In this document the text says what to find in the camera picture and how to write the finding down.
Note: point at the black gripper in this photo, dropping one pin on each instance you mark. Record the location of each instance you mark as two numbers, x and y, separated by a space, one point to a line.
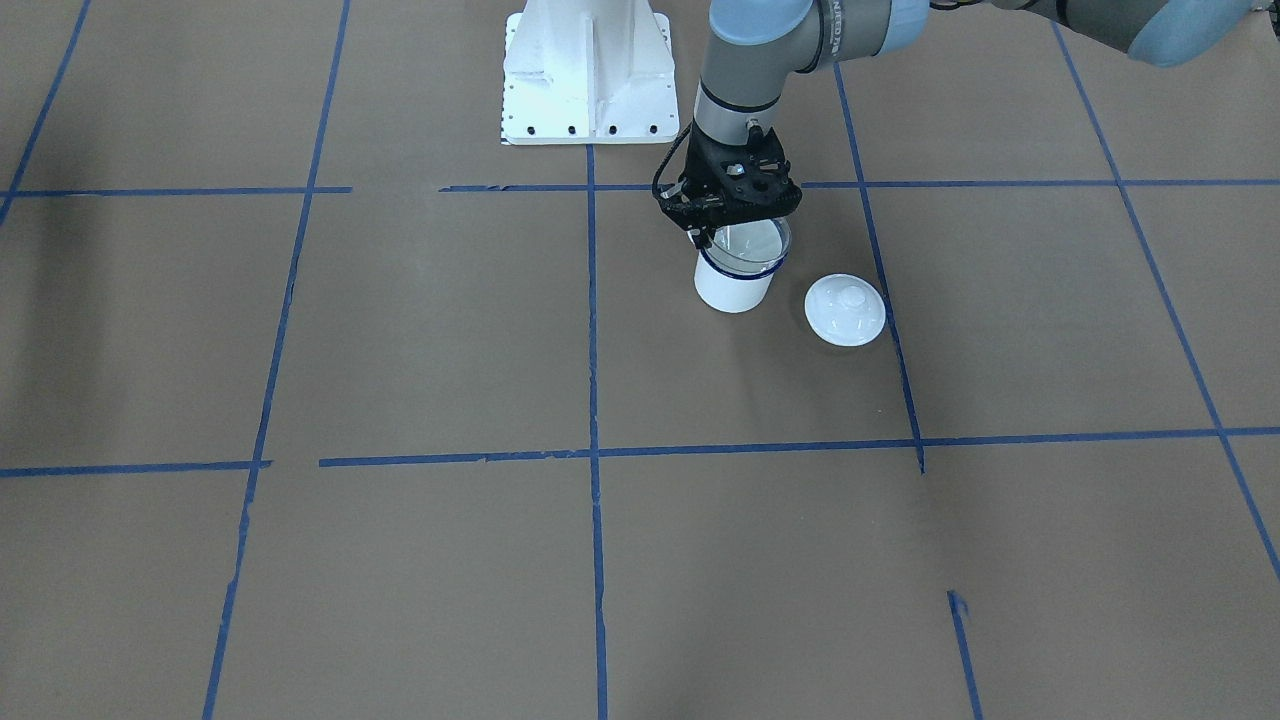
697 166

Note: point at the clear glass funnel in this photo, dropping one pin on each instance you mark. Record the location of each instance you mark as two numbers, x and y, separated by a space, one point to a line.
751 248

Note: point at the white ceramic lid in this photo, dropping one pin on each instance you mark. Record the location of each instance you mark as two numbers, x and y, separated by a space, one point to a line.
844 310

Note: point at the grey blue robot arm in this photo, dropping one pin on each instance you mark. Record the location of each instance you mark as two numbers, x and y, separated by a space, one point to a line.
753 47

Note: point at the white enamel cup blue rim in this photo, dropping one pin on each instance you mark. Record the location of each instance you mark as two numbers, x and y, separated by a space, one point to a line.
729 293

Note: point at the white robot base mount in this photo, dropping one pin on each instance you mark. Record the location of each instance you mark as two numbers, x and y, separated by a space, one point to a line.
588 72

